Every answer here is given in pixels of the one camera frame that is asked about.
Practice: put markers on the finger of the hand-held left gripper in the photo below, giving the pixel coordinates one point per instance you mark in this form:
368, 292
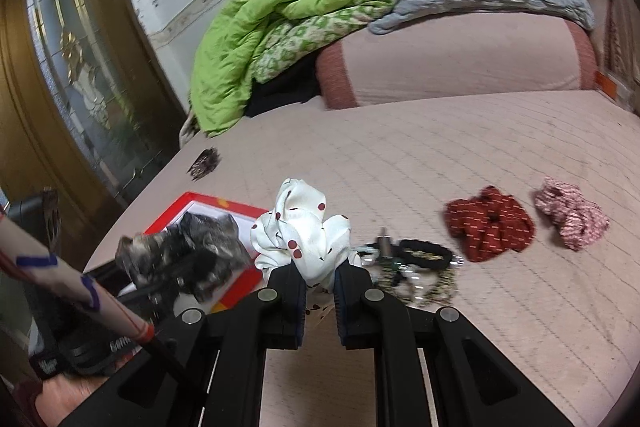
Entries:
165, 286

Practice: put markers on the red rimmed white tray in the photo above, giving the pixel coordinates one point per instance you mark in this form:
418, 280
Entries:
212, 208

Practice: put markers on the pink bolster pillow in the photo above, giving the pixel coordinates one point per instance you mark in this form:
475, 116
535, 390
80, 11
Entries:
450, 57

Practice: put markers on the pink striped scrunchie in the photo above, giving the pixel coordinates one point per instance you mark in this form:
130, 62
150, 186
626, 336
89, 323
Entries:
570, 212

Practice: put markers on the dark sparkly hair clip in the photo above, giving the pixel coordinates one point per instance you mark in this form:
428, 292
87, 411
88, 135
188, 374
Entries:
202, 163

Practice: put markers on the wooden door with glass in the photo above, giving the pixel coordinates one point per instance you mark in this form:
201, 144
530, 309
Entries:
30, 117

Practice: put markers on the pink tube with blue marks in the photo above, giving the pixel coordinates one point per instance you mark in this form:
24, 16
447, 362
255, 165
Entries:
65, 279

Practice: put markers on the orange box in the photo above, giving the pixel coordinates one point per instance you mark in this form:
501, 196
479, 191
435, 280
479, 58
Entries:
606, 86

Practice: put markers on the person's left hand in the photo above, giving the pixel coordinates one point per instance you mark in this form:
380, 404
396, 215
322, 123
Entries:
67, 402

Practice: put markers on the dark red dashed scrunchie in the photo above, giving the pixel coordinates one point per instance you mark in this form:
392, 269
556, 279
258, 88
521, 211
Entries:
485, 222

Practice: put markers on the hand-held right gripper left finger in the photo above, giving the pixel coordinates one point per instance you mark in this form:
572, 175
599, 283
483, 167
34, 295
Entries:
298, 307

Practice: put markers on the black cloth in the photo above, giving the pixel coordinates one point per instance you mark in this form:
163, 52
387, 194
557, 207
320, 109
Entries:
285, 92

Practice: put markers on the white dotted scrunchie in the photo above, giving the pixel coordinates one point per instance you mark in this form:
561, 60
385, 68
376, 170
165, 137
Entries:
300, 217

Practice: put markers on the green quilt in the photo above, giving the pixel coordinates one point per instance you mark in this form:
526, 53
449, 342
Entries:
235, 37

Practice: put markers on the grey fuzzy scrunchie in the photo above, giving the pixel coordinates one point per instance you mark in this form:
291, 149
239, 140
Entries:
210, 232

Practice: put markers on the dark boxy object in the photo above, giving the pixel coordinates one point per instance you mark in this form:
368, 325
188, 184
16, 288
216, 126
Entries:
32, 212

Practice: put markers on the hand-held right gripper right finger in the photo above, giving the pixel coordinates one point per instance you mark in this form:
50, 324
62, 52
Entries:
341, 307

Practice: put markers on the black hair clip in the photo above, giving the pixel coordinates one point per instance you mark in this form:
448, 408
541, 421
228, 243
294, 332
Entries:
421, 245

